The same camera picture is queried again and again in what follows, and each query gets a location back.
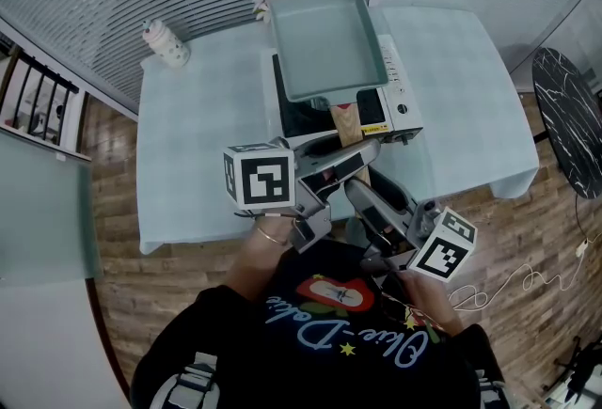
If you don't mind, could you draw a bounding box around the person's right forearm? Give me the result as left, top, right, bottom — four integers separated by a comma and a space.
402, 270, 465, 338

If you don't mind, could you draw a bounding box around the person's black printed shirt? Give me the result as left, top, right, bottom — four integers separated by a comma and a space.
129, 240, 507, 409

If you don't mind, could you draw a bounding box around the white dotted bottle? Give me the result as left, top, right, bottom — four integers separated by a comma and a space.
142, 19, 192, 69

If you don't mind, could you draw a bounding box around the white induction cooker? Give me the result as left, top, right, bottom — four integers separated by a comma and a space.
272, 34, 424, 146

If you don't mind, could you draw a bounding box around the black metal railing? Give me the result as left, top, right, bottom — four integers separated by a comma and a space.
0, 47, 81, 145

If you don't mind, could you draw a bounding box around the black marble round side table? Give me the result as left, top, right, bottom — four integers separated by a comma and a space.
531, 47, 602, 201

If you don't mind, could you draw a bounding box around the person's left forearm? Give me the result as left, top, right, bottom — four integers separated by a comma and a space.
225, 228, 295, 305

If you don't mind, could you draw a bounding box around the frosted glass door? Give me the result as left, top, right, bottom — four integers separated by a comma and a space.
0, 127, 103, 286

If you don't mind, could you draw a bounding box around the person's left hand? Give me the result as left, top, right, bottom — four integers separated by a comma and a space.
256, 212, 303, 240

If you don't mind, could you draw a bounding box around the white adapter with cable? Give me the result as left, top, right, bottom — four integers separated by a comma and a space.
446, 237, 592, 312

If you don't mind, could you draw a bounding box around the thin black cable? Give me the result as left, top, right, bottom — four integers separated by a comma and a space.
573, 193, 589, 242

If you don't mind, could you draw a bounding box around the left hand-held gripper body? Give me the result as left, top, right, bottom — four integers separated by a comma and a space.
223, 137, 333, 256

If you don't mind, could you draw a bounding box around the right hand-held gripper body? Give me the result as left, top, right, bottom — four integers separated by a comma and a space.
360, 201, 478, 283

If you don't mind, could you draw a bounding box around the light blue tablecloth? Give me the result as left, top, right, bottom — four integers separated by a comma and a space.
135, 6, 541, 256

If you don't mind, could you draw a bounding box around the rectangular pan with wooden handle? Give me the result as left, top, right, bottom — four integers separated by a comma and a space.
265, 0, 390, 187

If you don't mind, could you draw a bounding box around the thin gold bracelet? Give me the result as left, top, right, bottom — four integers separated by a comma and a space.
256, 226, 291, 247

